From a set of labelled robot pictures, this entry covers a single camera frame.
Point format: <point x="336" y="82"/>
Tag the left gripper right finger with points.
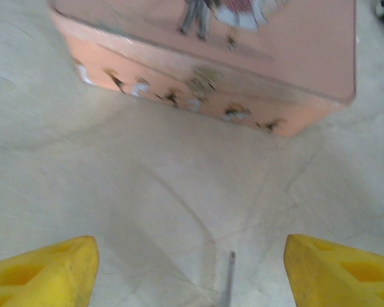
<point x="332" y="275"/>

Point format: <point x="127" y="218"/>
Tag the pink tin box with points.
<point x="243" y="64"/>

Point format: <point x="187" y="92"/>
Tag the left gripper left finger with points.
<point x="51" y="275"/>

